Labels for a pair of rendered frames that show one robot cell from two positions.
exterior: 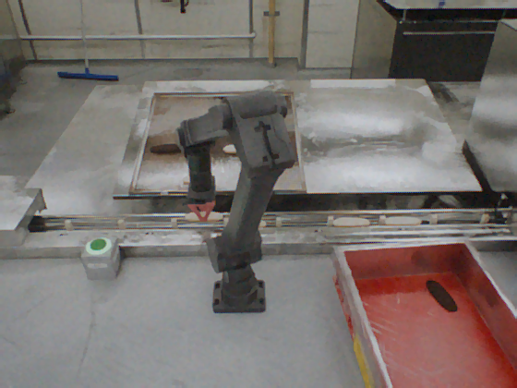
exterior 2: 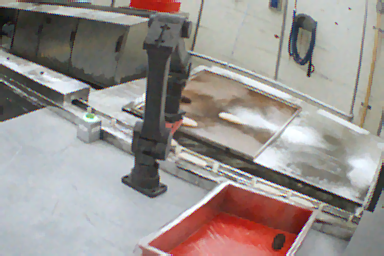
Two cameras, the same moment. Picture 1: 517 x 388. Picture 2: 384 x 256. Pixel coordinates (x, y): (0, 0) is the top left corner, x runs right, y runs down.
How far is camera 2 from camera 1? 0.77 m
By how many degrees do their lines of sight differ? 30
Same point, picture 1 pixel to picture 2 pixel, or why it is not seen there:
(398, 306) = (243, 235)
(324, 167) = (281, 153)
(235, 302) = (135, 179)
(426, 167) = (344, 180)
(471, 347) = not seen: outside the picture
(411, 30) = not seen: outside the picture
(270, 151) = (161, 39)
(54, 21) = (213, 47)
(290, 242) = (208, 177)
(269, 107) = (176, 21)
